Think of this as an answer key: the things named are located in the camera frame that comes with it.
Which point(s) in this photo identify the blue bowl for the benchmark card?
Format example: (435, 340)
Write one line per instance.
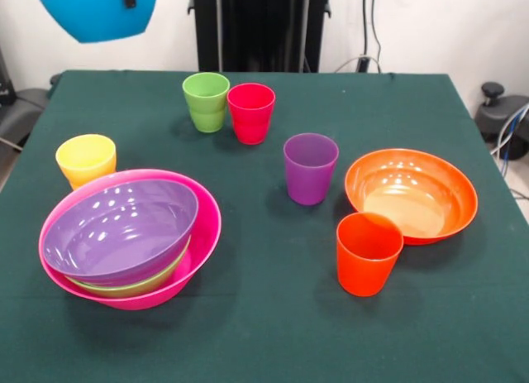
(95, 15)

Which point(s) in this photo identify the purple bowl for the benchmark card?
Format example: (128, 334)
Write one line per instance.
(124, 234)

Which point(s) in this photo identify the pink bowl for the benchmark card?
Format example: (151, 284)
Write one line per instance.
(202, 230)

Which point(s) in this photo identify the green bowl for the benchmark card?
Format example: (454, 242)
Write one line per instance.
(136, 290)

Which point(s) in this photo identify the orange bowl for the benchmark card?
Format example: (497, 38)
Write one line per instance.
(413, 192)

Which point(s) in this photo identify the green cup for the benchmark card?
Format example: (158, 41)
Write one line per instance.
(208, 121)
(206, 85)

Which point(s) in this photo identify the black equipment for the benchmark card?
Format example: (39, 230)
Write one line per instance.
(29, 101)

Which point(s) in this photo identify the yellow cup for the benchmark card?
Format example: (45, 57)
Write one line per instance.
(84, 159)

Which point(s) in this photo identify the red cup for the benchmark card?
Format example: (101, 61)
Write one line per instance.
(251, 118)

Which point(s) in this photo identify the black plug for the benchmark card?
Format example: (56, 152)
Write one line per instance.
(363, 64)

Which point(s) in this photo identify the purple cup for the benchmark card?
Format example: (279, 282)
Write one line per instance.
(310, 180)

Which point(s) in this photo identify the orange cup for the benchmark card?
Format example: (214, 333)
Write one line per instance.
(365, 267)

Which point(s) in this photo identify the dark green tablecloth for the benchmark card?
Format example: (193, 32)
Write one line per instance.
(434, 317)

